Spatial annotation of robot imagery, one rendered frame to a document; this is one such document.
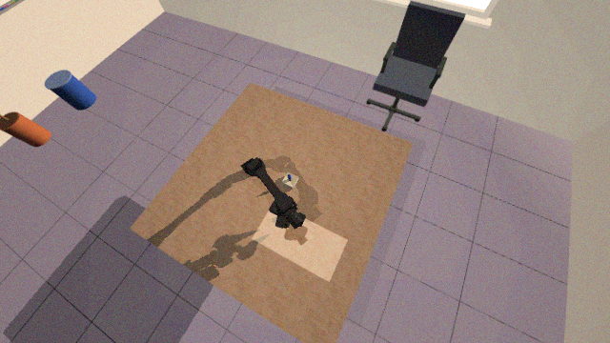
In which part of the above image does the beige block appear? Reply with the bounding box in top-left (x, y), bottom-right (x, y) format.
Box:
top-left (282, 172), bottom-right (298, 189)

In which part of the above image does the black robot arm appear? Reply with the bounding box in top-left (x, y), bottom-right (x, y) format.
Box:
top-left (241, 158), bottom-right (304, 229)

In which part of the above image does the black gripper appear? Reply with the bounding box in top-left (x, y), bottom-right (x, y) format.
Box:
top-left (269, 202), bottom-right (306, 220)

